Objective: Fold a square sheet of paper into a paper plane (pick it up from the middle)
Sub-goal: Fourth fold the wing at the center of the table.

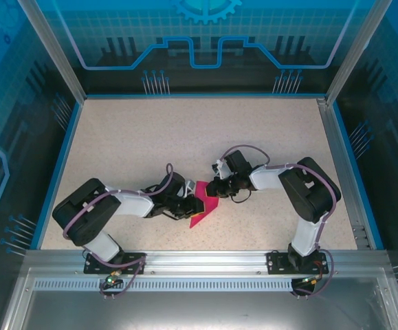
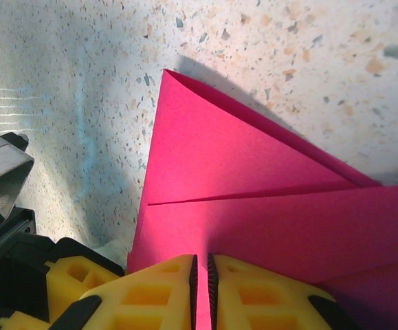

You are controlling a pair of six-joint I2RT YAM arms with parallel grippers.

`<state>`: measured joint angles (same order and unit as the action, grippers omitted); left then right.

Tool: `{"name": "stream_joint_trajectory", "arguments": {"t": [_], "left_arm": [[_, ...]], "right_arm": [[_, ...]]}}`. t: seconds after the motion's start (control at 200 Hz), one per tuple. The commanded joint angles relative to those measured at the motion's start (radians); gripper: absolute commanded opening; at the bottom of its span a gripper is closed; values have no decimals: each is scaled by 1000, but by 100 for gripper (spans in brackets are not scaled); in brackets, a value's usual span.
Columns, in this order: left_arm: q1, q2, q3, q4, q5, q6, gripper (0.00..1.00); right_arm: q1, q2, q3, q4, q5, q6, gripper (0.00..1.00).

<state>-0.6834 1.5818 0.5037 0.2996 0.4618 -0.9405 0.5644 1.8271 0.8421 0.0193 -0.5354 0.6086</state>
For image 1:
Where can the metal tray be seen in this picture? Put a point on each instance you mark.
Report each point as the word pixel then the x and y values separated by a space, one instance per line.
pixel 202 313

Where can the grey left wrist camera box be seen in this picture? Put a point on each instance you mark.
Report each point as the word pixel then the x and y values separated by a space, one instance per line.
pixel 190 186

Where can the aluminium frame post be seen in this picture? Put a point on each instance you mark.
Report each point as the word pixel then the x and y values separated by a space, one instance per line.
pixel 358 51
pixel 52 51

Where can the aluminium side rail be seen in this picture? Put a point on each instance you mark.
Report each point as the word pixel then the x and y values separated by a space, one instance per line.
pixel 343 172

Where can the blue table edge strip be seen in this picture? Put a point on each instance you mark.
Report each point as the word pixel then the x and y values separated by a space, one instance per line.
pixel 358 175
pixel 56 175

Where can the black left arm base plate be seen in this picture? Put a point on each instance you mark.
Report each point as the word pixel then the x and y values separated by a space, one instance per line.
pixel 95 263

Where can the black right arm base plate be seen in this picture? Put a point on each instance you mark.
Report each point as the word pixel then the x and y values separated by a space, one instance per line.
pixel 277 263

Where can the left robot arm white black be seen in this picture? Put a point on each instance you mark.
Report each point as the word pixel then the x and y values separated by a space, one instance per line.
pixel 133 204

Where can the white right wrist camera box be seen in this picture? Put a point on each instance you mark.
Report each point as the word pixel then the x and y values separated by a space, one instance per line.
pixel 221 169

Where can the aluminium mounting rail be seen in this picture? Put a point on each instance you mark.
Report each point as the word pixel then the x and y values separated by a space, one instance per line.
pixel 205 261

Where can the pink paper sheet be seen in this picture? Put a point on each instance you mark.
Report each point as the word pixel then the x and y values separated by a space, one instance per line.
pixel 210 206

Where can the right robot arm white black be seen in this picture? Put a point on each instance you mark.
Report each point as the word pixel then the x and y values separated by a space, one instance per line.
pixel 265 177

